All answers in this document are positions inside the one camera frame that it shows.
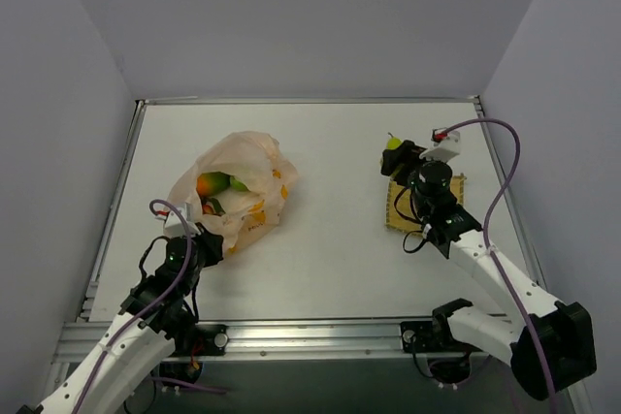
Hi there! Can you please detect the aluminium table frame rail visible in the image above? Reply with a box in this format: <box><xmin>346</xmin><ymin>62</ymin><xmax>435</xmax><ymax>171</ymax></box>
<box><xmin>50</xmin><ymin>96</ymin><xmax>581</xmax><ymax>414</ymax></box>

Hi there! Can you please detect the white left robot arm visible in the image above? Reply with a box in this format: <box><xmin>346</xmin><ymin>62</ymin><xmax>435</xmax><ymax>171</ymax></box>
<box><xmin>18</xmin><ymin>232</ymin><xmax>224</xmax><ymax>413</ymax></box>

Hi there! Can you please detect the green fake pear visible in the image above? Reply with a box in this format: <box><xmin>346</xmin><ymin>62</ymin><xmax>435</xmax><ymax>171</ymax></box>
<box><xmin>385</xmin><ymin>133</ymin><xmax>402</xmax><ymax>150</ymax></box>

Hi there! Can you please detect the red lychee bunch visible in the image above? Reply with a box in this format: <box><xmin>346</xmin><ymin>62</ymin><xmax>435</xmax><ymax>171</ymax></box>
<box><xmin>200</xmin><ymin>197</ymin><xmax>225</xmax><ymax>216</ymax></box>

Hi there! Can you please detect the translucent banana print plastic bag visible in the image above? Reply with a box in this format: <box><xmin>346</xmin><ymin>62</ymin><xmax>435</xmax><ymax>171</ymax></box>
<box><xmin>167</xmin><ymin>131</ymin><xmax>298</xmax><ymax>256</ymax></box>

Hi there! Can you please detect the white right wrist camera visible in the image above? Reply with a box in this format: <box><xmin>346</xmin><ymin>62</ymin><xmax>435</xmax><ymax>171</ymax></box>
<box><xmin>420</xmin><ymin>129</ymin><xmax>461</xmax><ymax>163</ymax></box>

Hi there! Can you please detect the orange green fake mango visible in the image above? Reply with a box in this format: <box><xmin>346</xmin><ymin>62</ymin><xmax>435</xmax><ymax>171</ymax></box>
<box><xmin>196</xmin><ymin>172</ymin><xmax>230</xmax><ymax>197</ymax></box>

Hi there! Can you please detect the yellow bamboo mat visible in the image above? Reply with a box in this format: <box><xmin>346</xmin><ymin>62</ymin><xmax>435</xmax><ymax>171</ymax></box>
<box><xmin>384</xmin><ymin>174</ymin><xmax>467</xmax><ymax>237</ymax></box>

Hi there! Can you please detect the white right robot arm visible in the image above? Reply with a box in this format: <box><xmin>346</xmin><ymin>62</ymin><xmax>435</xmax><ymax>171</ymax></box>
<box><xmin>380</xmin><ymin>133</ymin><xmax>597</xmax><ymax>400</ymax></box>

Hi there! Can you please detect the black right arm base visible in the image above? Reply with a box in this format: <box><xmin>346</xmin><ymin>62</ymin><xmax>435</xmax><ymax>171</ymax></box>
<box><xmin>400</xmin><ymin>319</ymin><xmax>490</xmax><ymax>391</ymax></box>

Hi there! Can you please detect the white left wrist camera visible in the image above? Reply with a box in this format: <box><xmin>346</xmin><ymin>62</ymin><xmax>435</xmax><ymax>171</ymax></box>
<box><xmin>153</xmin><ymin>203</ymin><xmax>200</xmax><ymax>238</ymax></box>

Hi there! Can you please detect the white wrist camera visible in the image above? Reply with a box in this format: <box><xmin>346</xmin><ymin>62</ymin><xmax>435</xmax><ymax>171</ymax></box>
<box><xmin>420</xmin><ymin>129</ymin><xmax>461</xmax><ymax>163</ymax></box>
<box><xmin>153</xmin><ymin>203</ymin><xmax>200</xmax><ymax>238</ymax></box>

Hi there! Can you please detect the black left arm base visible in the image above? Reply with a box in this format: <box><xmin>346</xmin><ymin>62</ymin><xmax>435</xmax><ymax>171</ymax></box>
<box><xmin>156</xmin><ymin>325</ymin><xmax>228</xmax><ymax>387</ymax></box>

